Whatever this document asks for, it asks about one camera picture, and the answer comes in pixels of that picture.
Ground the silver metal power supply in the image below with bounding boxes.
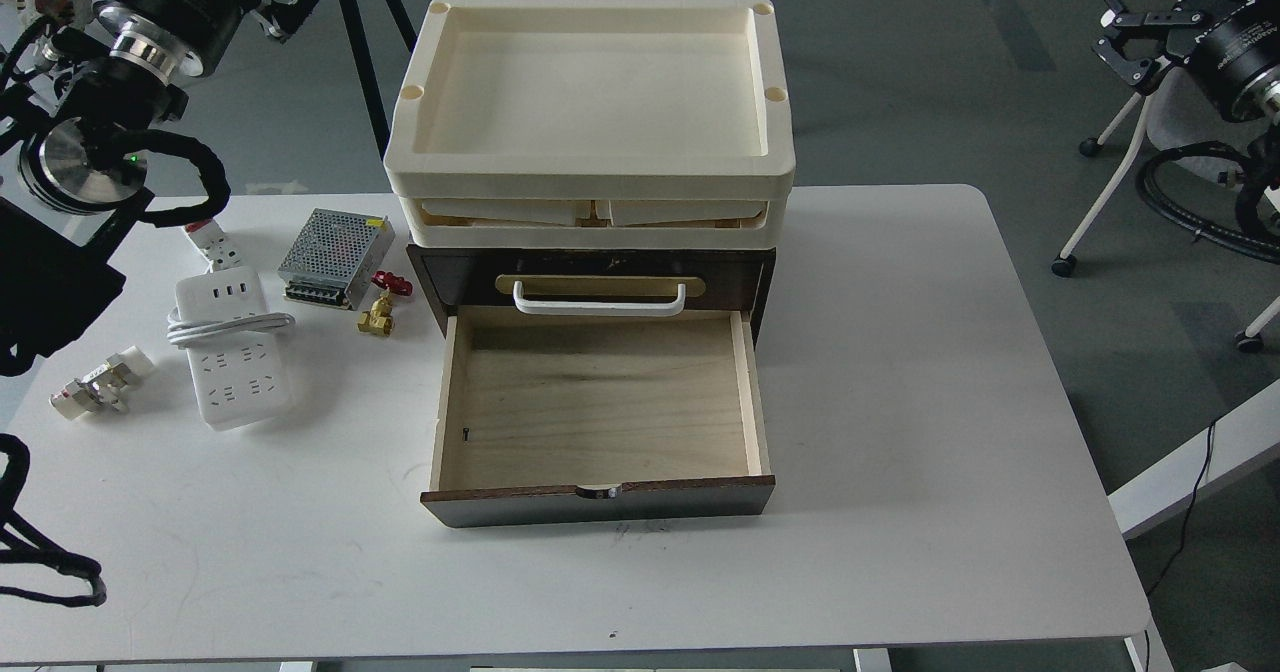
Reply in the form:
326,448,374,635
278,207,396,308

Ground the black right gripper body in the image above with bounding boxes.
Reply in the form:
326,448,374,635
1092,0,1215,95

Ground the white power strip with cable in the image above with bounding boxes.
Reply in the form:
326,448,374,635
166,266,294,430

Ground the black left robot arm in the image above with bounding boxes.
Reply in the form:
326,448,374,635
1,0,320,378

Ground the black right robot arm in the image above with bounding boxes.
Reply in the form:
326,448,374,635
1094,0,1279,262

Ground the white drawer handle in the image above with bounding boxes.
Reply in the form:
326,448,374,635
512,280,687,317

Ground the white frame grey chair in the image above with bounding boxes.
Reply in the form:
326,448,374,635
1050,82,1280,355

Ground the white red circuit breaker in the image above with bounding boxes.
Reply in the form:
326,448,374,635
183,218,244,274

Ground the small white metal connector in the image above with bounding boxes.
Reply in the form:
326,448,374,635
49,347,155,420

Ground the cream stacked plastic tray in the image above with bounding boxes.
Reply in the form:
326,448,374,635
384,0,796,251

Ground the open wooden drawer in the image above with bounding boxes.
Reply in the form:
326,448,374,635
421,307,776,529

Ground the brass valve red handle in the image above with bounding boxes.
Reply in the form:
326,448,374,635
356,270,413,338

